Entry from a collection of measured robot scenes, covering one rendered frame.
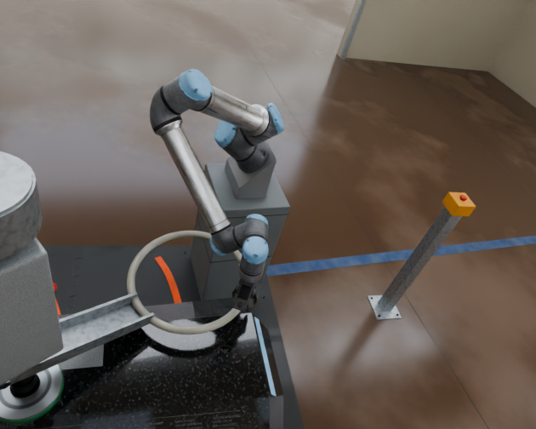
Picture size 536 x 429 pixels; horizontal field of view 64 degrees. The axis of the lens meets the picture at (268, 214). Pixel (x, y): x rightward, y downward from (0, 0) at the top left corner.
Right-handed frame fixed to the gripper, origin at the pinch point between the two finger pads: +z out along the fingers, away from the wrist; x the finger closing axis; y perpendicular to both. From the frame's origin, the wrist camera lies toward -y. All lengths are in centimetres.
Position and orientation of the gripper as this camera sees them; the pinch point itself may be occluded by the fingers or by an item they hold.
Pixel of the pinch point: (242, 306)
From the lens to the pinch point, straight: 179.4
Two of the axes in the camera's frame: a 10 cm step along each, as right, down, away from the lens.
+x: -9.6, -2.8, 0.6
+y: 2.4, -6.8, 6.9
